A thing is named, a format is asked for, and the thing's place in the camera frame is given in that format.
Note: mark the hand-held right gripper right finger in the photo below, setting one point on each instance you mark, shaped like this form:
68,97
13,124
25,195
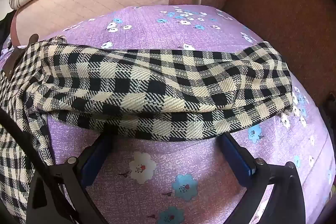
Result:
237,158

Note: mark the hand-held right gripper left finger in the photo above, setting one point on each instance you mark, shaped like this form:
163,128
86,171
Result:
95,158

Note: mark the black and cream checked coat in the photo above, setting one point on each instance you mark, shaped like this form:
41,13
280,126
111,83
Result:
157,87

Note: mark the purple floral bedsheet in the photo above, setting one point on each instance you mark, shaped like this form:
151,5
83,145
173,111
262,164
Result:
157,27

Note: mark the reddish brown cushion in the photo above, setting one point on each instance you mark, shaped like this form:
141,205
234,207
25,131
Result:
275,3

